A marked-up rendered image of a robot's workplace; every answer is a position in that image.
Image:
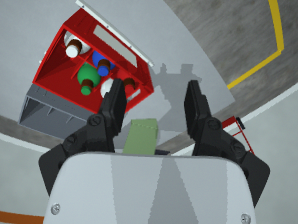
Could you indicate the blue bottle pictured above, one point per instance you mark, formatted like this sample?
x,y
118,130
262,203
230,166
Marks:
x,y
102,64

